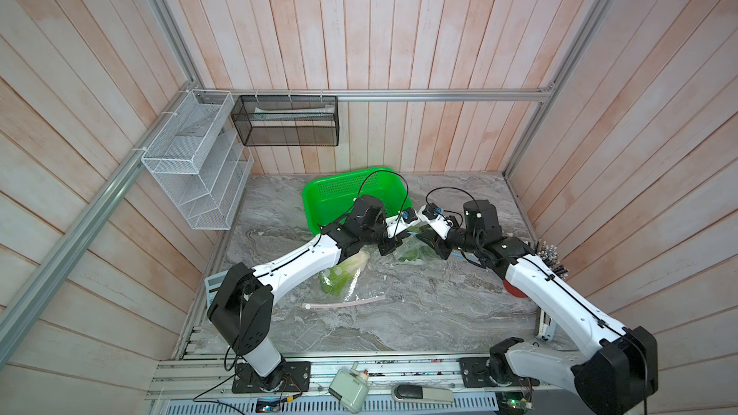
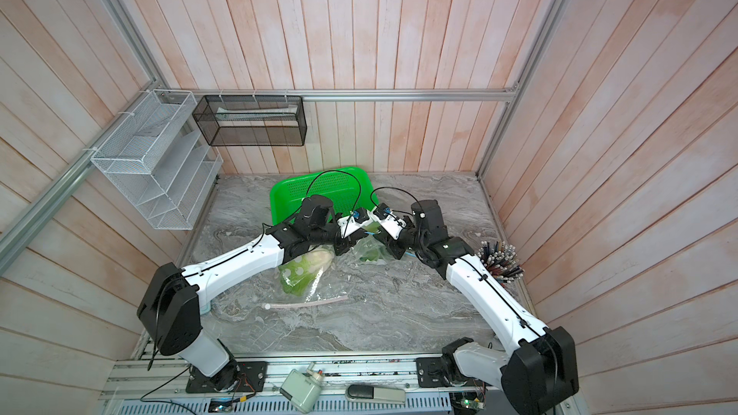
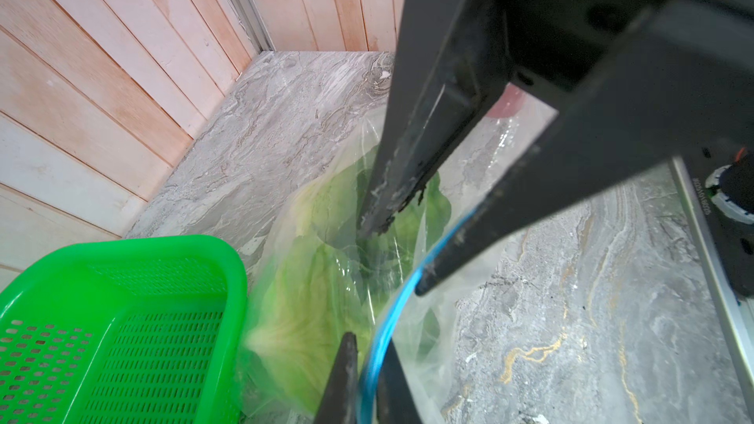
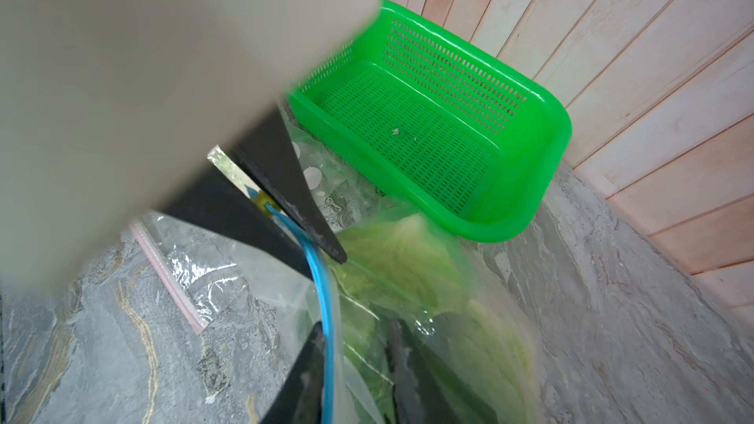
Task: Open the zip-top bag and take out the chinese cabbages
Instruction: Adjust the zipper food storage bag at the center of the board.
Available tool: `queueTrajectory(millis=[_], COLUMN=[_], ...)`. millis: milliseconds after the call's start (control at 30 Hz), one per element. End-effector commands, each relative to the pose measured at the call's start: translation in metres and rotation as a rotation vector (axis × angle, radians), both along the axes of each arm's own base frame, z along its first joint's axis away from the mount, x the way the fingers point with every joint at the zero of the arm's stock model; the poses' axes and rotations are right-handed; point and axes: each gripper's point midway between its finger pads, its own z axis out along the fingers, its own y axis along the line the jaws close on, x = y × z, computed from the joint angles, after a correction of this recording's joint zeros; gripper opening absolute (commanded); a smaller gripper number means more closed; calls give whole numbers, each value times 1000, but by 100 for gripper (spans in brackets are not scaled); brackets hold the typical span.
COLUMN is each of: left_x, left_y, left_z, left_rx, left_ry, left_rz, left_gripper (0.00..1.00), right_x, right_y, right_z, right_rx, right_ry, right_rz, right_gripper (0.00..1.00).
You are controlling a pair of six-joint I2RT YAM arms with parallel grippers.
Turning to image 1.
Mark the teal calculator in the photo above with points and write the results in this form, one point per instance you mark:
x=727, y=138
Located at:
x=212, y=285

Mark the black mesh wall basket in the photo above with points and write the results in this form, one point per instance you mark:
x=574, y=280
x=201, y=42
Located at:
x=287, y=120

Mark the aluminium rail wall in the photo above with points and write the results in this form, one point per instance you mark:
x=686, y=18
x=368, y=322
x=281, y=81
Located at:
x=38, y=292
x=423, y=95

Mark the clear zip bag blue seal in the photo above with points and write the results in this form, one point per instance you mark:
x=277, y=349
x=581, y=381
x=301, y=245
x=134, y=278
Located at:
x=422, y=240

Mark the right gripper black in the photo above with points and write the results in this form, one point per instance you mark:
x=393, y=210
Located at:
x=435, y=241

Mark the aluminium rail back wall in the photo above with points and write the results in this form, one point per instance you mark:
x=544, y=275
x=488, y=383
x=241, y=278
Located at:
x=423, y=95

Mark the chinese cabbage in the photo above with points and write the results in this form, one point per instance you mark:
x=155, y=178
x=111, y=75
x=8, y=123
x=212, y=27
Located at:
x=415, y=250
x=343, y=277

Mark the white box device front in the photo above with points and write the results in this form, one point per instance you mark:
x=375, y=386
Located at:
x=350, y=388

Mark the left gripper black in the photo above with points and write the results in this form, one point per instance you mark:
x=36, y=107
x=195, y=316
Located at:
x=391, y=244

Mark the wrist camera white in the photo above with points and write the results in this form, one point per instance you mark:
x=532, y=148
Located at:
x=406, y=219
x=432, y=215

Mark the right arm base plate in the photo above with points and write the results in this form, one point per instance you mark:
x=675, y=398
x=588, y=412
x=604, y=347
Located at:
x=481, y=372

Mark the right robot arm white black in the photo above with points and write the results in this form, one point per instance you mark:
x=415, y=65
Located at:
x=612, y=369

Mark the aluminium rail left wall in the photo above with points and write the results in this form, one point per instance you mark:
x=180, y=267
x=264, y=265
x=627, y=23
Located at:
x=38, y=292

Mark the white wire mesh shelf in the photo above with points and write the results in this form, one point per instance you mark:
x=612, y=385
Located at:
x=199, y=160

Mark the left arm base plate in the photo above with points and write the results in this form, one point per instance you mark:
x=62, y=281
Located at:
x=289, y=376

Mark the chinese cabbage in dotted bag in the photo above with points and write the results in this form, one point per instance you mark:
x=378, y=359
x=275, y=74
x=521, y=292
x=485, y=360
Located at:
x=343, y=277

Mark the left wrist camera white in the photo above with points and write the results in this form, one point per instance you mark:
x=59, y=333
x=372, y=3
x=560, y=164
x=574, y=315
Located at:
x=406, y=219

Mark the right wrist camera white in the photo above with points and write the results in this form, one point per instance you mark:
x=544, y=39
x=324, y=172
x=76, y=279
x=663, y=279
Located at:
x=432, y=215

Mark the green plastic basket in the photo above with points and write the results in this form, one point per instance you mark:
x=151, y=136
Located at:
x=325, y=199

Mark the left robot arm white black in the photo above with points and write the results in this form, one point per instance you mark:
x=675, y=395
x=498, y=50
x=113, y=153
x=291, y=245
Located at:
x=242, y=308

